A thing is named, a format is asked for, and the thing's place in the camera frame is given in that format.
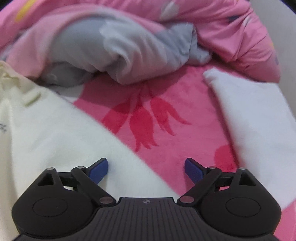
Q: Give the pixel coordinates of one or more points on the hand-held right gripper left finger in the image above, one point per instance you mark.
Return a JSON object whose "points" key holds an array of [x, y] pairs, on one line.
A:
{"points": [[99, 171]]}

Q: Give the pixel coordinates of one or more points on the pink floral quilt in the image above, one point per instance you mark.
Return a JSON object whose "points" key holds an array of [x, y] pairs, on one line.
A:
{"points": [[219, 34]]}

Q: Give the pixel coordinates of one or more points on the folded white cloth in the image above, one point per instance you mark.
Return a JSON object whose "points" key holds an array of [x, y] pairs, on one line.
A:
{"points": [[254, 120]]}

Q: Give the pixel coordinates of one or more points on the pink fleece bed blanket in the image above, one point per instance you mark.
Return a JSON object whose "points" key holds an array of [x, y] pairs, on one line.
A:
{"points": [[161, 111]]}

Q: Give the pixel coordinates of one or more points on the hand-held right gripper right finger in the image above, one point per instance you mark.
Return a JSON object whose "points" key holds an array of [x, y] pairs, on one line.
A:
{"points": [[194, 171]]}

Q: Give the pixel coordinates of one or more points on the white fluffy sweater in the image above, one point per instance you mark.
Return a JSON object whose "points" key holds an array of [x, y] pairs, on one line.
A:
{"points": [[57, 129]]}

